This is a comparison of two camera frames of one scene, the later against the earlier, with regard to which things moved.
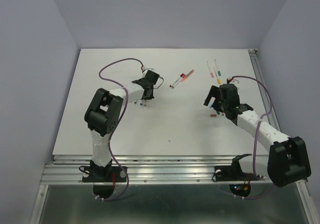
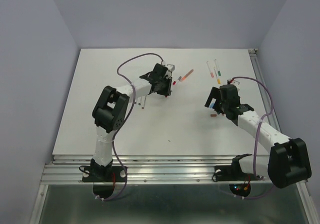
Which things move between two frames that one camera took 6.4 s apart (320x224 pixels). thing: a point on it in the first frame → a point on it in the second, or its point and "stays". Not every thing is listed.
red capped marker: x=181 y=75 → x=173 y=83
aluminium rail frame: x=151 y=170 stays
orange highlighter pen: x=185 y=77 stays
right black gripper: x=213 y=92 stays
